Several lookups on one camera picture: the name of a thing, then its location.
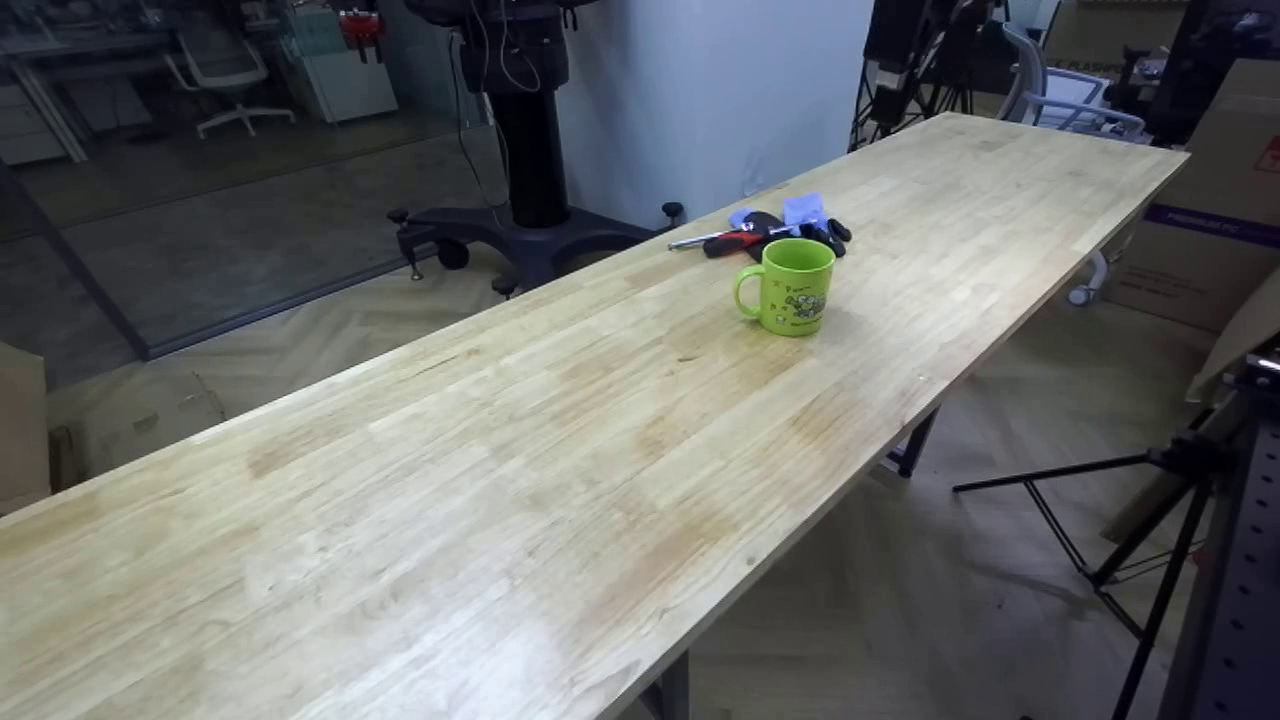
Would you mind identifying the flat cardboard sheet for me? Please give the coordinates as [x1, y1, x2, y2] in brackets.
[1186, 294, 1280, 404]

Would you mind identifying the green mug with cartoon print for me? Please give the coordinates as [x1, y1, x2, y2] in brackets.
[733, 237, 837, 338]

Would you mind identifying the white office chair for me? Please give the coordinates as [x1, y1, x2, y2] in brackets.
[164, 24, 298, 140]

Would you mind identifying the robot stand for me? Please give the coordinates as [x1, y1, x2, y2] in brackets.
[1158, 352, 1280, 720]

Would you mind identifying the black wheeled pedestal machine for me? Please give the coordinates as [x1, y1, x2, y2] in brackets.
[387, 0, 687, 299]

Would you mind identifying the brown cardboard box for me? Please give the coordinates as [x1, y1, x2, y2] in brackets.
[0, 342, 52, 517]

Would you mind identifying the red and black screwdriver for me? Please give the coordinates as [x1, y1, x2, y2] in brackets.
[667, 227, 771, 260]

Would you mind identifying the white cabinet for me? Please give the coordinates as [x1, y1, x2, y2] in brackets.
[283, 8, 400, 125]

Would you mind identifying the white and grey chair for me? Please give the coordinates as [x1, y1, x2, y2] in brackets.
[997, 22, 1148, 307]

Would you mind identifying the large cardboard box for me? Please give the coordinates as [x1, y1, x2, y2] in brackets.
[1103, 58, 1280, 334]

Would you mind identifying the blue and black work glove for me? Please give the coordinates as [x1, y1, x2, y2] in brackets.
[728, 193, 854, 263]

